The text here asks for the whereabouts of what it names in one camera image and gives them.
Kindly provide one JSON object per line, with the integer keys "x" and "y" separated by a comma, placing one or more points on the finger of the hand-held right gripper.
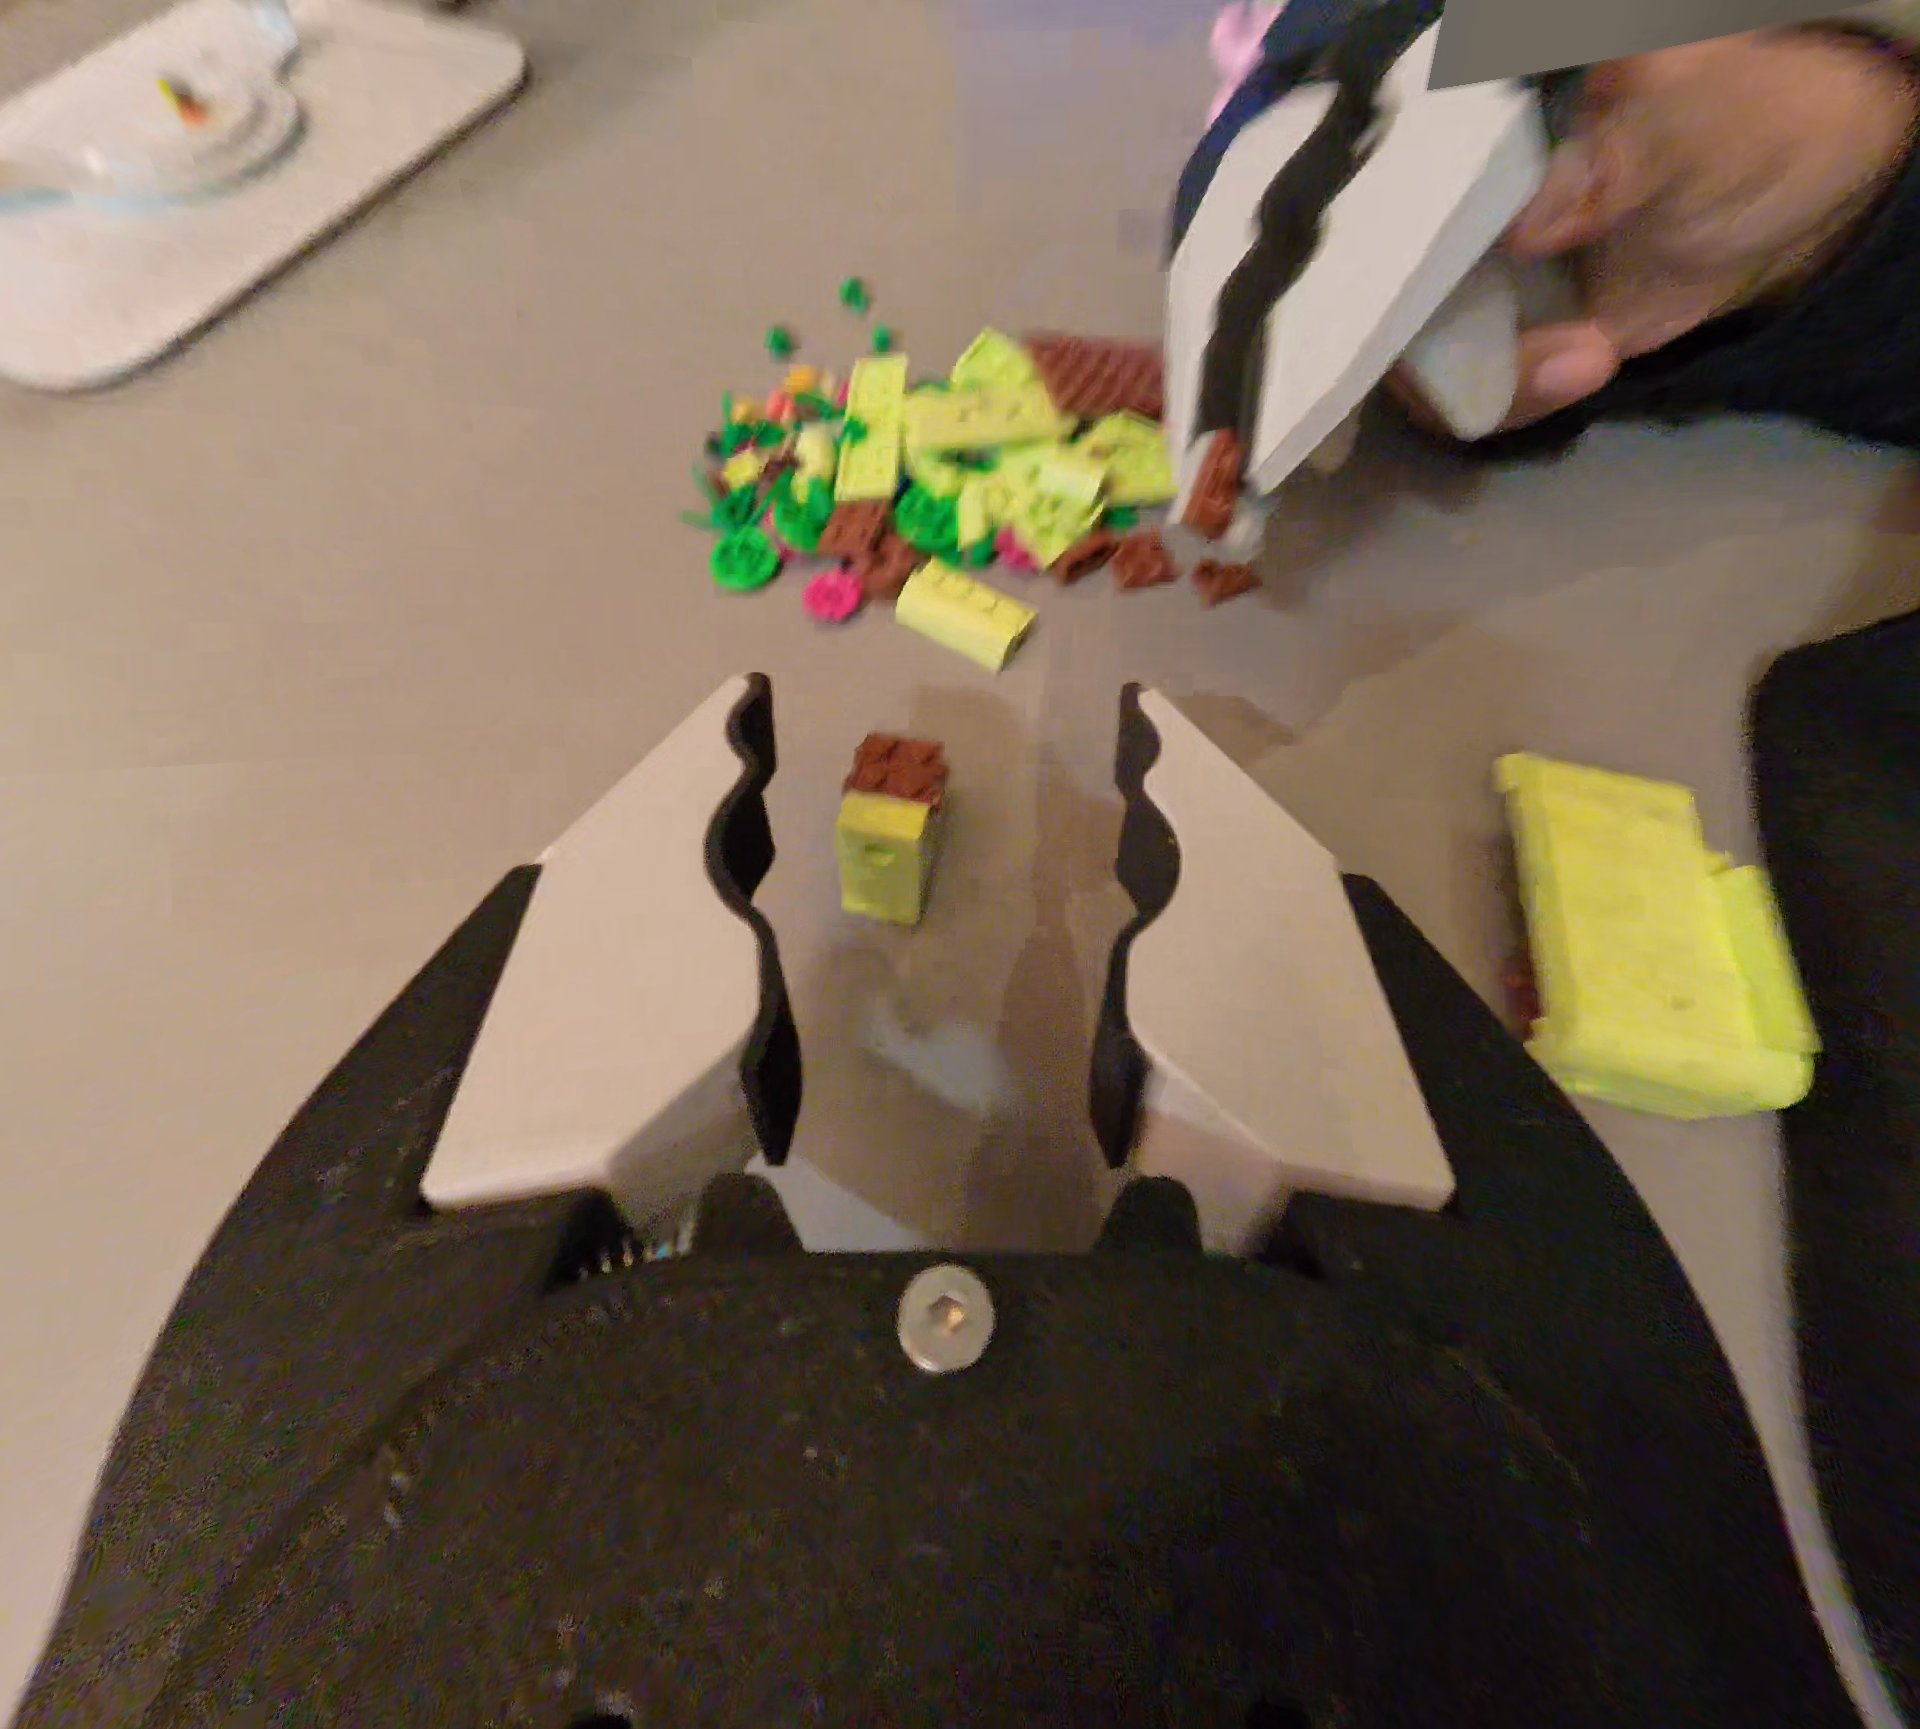
{"x": 1208, "y": 259}
{"x": 1395, "y": 244}

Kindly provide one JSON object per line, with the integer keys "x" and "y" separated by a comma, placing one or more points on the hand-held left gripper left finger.
{"x": 615, "y": 1009}

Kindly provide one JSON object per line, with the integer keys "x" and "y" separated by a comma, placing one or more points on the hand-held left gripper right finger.
{"x": 1275, "y": 1009}

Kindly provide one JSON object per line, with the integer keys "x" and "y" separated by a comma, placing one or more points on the small brown plate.
{"x": 1213, "y": 485}

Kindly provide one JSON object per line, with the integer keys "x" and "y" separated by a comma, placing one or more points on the small lime brown brick block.
{"x": 885, "y": 858}

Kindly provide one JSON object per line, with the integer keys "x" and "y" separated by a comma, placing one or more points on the large lime brick assembly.
{"x": 1635, "y": 935}

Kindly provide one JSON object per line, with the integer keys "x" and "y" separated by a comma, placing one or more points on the person's right forearm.
{"x": 1831, "y": 348}

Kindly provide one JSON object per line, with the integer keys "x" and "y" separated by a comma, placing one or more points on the person's right hand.
{"x": 1725, "y": 169}

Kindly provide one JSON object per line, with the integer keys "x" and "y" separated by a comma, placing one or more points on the pile of loose toy bricks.
{"x": 974, "y": 438}

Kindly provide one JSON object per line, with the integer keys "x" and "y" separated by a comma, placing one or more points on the lime curved slope piece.
{"x": 968, "y": 611}

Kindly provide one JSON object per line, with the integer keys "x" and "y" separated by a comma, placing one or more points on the white monitor stand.
{"x": 375, "y": 109}

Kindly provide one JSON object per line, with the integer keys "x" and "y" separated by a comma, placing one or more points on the small yellow black object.
{"x": 188, "y": 103}

